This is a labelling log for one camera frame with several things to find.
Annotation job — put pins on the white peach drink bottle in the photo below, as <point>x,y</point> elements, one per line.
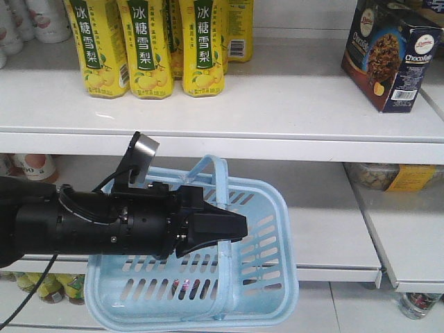
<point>50,21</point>

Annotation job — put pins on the light blue shopping basket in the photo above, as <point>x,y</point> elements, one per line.
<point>250,283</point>

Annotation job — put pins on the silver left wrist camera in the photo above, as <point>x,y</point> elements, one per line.
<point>139,155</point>

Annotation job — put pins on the white supermarket shelf unit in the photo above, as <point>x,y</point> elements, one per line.
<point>290,117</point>

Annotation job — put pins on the Chocofello cookie box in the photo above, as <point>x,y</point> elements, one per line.
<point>388,51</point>

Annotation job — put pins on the rear yellow pear bottle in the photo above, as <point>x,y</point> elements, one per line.
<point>240,30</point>

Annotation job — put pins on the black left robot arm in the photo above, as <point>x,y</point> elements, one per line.
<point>43,219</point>

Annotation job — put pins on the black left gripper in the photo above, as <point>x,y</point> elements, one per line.
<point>161,222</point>

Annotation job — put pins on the yellow pear drink bottle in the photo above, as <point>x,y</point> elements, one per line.
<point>100,46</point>

